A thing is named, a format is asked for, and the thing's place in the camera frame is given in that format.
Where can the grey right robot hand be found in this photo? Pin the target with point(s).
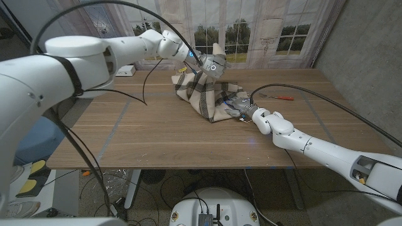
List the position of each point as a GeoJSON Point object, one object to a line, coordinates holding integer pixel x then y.
{"type": "Point", "coordinates": [242, 105]}

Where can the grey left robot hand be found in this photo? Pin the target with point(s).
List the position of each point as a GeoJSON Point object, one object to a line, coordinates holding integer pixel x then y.
{"type": "Point", "coordinates": [213, 66]}

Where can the beige plaid scarf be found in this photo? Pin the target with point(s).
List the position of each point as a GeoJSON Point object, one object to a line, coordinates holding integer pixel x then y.
{"type": "Point", "coordinates": [201, 94]}

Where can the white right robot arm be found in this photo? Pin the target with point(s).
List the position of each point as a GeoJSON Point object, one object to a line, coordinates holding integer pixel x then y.
{"type": "Point", "coordinates": [314, 147]}

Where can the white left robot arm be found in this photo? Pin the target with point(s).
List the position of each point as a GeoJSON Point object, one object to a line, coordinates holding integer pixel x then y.
{"type": "Point", "coordinates": [78, 69]}

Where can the white robot shoulder cover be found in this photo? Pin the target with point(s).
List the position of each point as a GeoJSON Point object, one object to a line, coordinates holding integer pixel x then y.
{"type": "Point", "coordinates": [63, 222]}

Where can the printed window backdrop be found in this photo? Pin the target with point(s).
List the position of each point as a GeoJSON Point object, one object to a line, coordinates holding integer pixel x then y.
{"type": "Point", "coordinates": [267, 25]}

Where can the white power strip box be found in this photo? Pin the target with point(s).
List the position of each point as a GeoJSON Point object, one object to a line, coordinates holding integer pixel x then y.
{"type": "Point", "coordinates": [127, 70]}

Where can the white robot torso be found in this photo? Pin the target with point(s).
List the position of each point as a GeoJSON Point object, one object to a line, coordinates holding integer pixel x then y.
{"type": "Point", "coordinates": [232, 204]}

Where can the grey table leg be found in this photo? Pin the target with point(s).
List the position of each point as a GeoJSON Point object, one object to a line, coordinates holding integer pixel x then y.
{"type": "Point", "coordinates": [296, 194]}

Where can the black antenna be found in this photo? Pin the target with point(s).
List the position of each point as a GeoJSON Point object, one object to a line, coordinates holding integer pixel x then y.
{"type": "Point", "coordinates": [218, 212]}

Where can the round black fan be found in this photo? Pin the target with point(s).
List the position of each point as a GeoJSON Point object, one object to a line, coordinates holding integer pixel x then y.
{"type": "Point", "coordinates": [154, 176]}

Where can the small black electronics box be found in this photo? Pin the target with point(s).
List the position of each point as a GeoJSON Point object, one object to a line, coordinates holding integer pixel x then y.
{"type": "Point", "coordinates": [205, 219]}

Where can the white table leg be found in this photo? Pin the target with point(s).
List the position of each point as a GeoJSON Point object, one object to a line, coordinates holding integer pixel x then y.
{"type": "Point", "coordinates": [132, 194]}

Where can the clear crumpled plastic wrap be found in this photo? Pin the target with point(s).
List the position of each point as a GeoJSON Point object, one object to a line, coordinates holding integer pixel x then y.
{"type": "Point", "coordinates": [116, 183]}

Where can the small orange tool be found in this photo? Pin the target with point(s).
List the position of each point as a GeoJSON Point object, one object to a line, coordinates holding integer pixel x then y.
{"type": "Point", "coordinates": [86, 173]}

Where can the white low cabinet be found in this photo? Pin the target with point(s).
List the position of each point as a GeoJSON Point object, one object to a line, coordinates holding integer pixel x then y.
{"type": "Point", "coordinates": [63, 188]}

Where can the black yellow foot pedal unit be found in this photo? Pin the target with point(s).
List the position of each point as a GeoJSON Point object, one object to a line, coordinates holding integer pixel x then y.
{"type": "Point", "coordinates": [37, 165]}

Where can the grey white shoe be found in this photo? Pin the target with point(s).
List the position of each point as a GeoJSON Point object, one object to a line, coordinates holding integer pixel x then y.
{"type": "Point", "coordinates": [22, 208]}
{"type": "Point", "coordinates": [17, 172]}

